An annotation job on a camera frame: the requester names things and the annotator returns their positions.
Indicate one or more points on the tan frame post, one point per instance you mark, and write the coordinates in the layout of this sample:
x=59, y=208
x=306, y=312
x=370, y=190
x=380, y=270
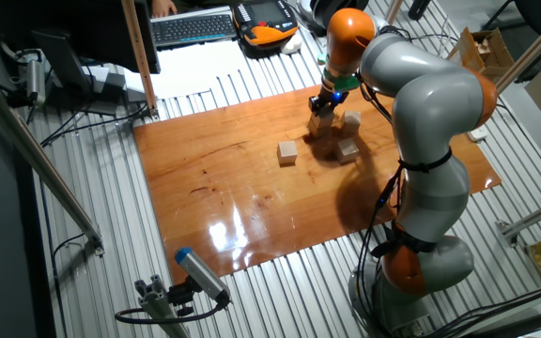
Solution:
x=139, y=56
x=393, y=9

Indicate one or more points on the orange and black teach pendant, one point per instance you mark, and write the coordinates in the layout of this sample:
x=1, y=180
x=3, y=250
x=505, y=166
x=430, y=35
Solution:
x=266, y=23

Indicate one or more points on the cardboard box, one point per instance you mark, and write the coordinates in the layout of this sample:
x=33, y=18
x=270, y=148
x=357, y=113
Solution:
x=482, y=51

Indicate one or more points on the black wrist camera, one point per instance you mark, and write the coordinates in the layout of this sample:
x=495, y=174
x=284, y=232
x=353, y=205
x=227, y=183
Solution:
x=338, y=97

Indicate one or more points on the silver camera with blue cap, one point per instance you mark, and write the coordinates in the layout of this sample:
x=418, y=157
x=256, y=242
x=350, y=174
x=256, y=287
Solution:
x=200, y=274

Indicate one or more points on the mint green small object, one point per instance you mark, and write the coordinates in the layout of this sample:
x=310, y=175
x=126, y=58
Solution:
x=321, y=58

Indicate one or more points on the silver camera on clamp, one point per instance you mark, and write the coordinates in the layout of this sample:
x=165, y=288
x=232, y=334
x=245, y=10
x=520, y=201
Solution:
x=35, y=80

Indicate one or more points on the grey aluminium frame strut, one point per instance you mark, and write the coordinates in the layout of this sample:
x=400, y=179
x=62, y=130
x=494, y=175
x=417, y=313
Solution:
x=533, y=47
x=40, y=159
x=533, y=216

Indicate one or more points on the green camera mount flange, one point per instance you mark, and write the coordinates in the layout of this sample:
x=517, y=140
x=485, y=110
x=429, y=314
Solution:
x=341, y=82

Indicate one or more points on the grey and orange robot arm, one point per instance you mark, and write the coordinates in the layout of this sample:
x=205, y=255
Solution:
x=430, y=108

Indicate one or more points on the varnished wooden board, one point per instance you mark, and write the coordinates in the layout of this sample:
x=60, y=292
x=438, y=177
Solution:
x=251, y=197

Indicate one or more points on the white power strip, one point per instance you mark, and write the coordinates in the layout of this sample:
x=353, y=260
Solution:
x=478, y=134

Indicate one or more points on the black keyboard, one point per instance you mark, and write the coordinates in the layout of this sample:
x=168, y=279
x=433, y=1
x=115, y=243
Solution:
x=193, y=29

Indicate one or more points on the aluminium profile camera post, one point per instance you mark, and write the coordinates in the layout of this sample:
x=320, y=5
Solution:
x=158, y=305

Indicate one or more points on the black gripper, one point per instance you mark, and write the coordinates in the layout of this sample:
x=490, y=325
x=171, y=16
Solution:
x=328, y=99

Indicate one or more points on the white rounded object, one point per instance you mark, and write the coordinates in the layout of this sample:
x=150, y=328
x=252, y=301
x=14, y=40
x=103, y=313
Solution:
x=291, y=43

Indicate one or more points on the black monitor with stand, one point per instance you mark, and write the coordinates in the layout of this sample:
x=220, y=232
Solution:
x=64, y=23

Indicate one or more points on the white paper sheets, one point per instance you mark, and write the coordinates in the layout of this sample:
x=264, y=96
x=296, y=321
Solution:
x=190, y=66

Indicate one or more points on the light wooden cube block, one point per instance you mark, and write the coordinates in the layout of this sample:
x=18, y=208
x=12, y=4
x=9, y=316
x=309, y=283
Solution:
x=326, y=116
x=287, y=152
x=347, y=150
x=350, y=122
x=318, y=130

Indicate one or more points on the person hand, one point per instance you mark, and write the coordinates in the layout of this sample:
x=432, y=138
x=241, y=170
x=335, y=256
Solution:
x=163, y=7

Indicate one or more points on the black round device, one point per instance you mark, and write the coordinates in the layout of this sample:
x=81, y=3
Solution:
x=319, y=7

